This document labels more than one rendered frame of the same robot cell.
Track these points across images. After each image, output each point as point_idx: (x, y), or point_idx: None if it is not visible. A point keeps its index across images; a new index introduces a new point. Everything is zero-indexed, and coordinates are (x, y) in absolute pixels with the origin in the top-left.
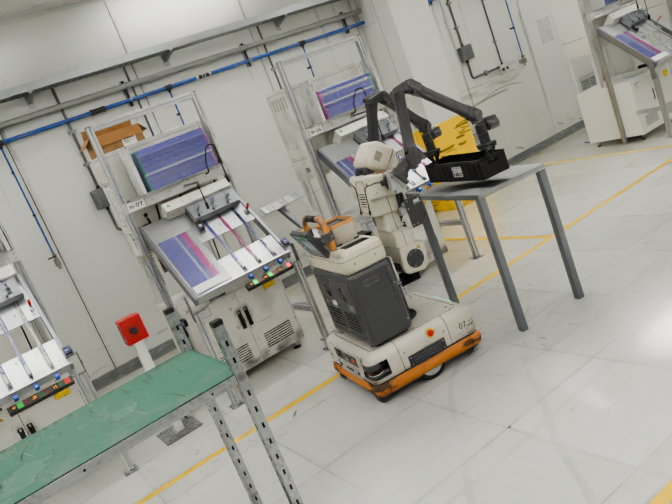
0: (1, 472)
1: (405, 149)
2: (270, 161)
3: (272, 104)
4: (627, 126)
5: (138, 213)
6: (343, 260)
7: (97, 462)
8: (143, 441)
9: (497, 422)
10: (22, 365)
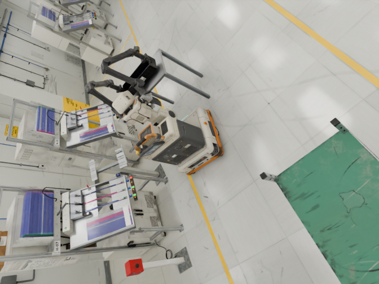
0: None
1: (133, 83)
2: (36, 185)
3: (22, 159)
4: (106, 51)
5: None
6: (173, 133)
7: None
8: (179, 282)
9: (263, 107)
10: None
